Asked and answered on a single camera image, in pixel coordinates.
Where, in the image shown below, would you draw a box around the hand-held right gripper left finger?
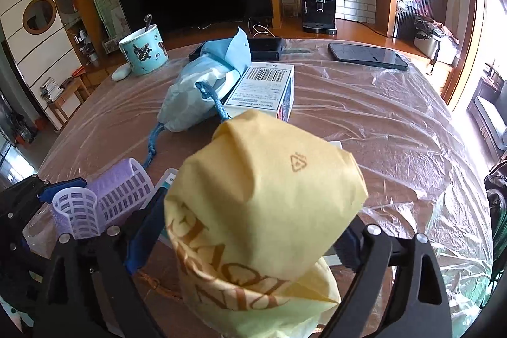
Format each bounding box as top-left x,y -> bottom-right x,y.
40,192 -> 179,338

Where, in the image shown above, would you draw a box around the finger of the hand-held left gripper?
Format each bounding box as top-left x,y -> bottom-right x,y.
0,175 -> 86,206

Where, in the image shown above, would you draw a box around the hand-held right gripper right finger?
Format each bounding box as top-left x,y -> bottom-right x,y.
317,217 -> 454,338

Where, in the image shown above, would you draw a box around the small white hair roller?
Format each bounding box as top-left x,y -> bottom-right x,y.
52,188 -> 104,240

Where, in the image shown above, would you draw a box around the purple hair roller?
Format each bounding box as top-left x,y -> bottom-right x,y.
86,158 -> 155,233

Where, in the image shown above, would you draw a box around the white teal dental floss box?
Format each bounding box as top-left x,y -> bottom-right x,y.
152,168 -> 180,206

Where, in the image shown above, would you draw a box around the yellow printed paper bag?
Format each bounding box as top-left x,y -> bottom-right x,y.
135,108 -> 369,338

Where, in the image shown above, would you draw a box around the wooden side table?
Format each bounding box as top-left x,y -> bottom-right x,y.
47,77 -> 90,131

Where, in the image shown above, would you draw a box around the clear plastic table cover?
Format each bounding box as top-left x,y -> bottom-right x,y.
24,37 -> 496,338

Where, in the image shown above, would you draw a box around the light blue plastic bag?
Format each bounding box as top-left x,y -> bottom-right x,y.
157,27 -> 253,133

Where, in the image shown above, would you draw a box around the teal printed mug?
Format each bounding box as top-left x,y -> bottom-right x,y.
119,24 -> 170,76

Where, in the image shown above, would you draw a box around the white medicine box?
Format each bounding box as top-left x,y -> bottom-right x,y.
224,62 -> 296,123

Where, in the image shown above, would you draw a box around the grey sofa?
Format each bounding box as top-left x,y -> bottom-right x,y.
467,77 -> 507,152

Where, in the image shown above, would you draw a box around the black tablet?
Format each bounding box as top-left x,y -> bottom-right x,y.
328,42 -> 410,70

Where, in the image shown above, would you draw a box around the black rectangular case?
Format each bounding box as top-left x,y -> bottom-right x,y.
188,37 -> 285,61

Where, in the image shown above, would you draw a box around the grey bag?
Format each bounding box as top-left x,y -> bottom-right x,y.
414,15 -> 460,65

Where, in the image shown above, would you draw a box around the black coffee machine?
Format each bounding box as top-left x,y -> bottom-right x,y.
298,0 -> 338,35

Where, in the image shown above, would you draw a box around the blue braided cord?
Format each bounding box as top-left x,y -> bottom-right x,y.
144,81 -> 232,169

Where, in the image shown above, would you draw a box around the round wooden wall frame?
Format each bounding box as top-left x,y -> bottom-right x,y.
22,0 -> 57,35

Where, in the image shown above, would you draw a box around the white cable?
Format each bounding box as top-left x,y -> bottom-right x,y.
249,17 -> 274,38

